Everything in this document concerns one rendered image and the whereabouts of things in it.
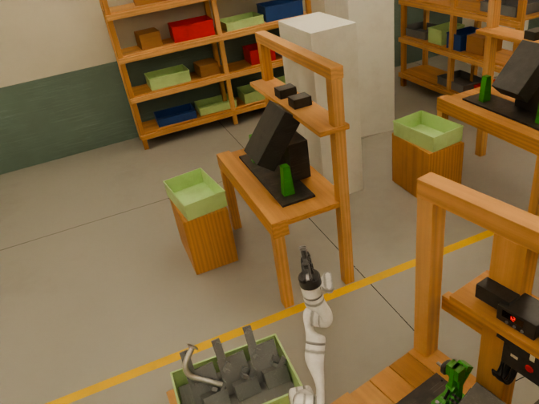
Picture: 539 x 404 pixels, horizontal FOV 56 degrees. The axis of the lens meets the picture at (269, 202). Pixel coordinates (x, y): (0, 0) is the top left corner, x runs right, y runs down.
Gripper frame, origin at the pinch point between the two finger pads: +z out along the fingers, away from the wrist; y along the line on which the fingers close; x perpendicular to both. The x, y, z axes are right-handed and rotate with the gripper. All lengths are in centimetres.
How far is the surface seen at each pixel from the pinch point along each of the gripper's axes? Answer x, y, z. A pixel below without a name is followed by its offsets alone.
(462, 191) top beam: 64, 48, -21
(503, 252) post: 73, 25, -36
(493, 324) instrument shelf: 66, 11, -60
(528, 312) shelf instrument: 77, 9, -53
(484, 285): 66, 24, -51
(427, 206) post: 52, 56, -32
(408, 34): 168, 693, -165
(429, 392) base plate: 43, 27, -123
